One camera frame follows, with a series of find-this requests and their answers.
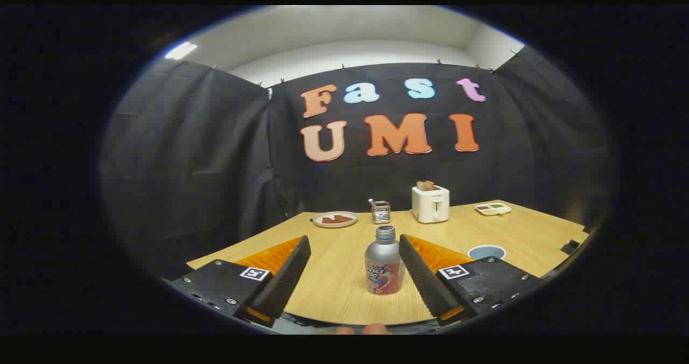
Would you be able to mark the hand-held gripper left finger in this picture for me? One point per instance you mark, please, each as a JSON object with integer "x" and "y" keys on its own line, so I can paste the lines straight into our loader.
{"x": 288, "y": 278}

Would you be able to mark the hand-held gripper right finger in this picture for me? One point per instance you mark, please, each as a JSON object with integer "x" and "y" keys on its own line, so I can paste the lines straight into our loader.
{"x": 422, "y": 278}

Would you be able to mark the silver juice bottle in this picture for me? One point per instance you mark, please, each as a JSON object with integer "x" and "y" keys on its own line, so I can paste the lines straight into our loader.
{"x": 383, "y": 259}

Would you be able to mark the white cup blue inside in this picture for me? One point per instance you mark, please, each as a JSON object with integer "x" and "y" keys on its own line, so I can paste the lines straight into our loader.
{"x": 486, "y": 252}

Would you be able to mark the wooden table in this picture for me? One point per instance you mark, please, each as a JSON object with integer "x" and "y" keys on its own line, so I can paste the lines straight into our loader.
{"x": 334, "y": 278}

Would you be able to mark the white plate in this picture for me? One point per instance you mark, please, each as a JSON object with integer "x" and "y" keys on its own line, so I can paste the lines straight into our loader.
{"x": 318, "y": 222}

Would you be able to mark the brown food piece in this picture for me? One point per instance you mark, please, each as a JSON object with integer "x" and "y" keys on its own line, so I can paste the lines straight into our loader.
{"x": 329, "y": 220}
{"x": 344, "y": 218}

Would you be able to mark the white toaster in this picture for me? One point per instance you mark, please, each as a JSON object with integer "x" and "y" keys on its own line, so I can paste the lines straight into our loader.
{"x": 430, "y": 205}

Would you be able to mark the toast slice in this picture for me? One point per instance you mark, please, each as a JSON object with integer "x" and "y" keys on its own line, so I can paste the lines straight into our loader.
{"x": 425, "y": 185}

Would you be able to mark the small white divided tray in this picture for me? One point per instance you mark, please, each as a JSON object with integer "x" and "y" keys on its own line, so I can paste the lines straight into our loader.
{"x": 493, "y": 209}

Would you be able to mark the black table clamp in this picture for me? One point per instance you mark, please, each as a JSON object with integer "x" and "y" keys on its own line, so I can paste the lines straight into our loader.
{"x": 569, "y": 246}

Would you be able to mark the black backdrop cloth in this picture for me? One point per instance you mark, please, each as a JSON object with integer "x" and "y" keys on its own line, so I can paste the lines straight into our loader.
{"x": 188, "y": 165}

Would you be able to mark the ceiling light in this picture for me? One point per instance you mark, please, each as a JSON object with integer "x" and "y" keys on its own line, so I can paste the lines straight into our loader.
{"x": 180, "y": 50}

